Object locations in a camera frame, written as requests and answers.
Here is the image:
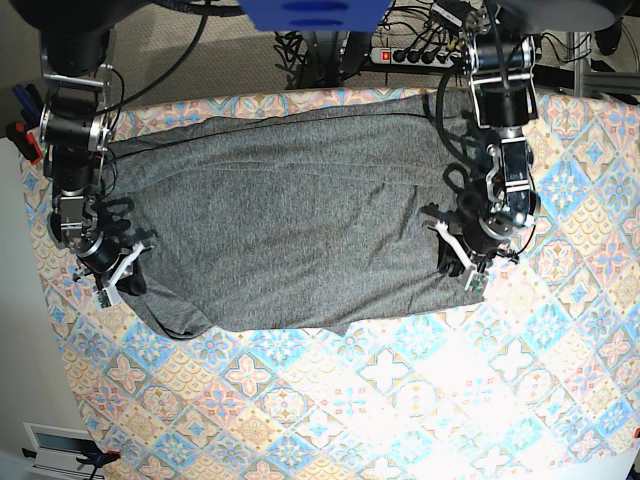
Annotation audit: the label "white power strip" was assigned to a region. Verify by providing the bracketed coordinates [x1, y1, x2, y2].
[369, 47, 462, 69]

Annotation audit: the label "patterned tablecloth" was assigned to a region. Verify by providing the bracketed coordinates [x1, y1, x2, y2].
[20, 95, 639, 479]

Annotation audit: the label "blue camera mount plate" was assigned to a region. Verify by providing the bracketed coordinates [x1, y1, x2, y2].
[239, 0, 391, 32]

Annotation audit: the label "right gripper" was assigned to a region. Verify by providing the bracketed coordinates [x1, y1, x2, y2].
[72, 234, 152, 310]

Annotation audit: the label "red black clamp upper left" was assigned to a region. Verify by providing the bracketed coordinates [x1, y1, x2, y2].
[5, 122, 43, 165]

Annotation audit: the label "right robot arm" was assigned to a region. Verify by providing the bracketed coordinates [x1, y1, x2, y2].
[11, 1, 146, 308]

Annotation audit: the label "black orange clamp lower left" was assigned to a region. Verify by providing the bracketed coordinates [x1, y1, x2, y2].
[22, 448, 120, 479]

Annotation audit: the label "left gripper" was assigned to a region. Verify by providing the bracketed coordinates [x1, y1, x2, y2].
[434, 220, 520, 293]

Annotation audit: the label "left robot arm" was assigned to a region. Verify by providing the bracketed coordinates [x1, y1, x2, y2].
[432, 1, 629, 294]

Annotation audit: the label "white floor vent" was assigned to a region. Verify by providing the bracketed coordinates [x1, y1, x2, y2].
[23, 422, 98, 479]

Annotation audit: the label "grey t-shirt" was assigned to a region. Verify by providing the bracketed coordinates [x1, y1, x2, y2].
[108, 95, 480, 340]

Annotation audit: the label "blue black clamp handles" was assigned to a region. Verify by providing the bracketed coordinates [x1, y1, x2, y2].
[12, 83, 45, 126]

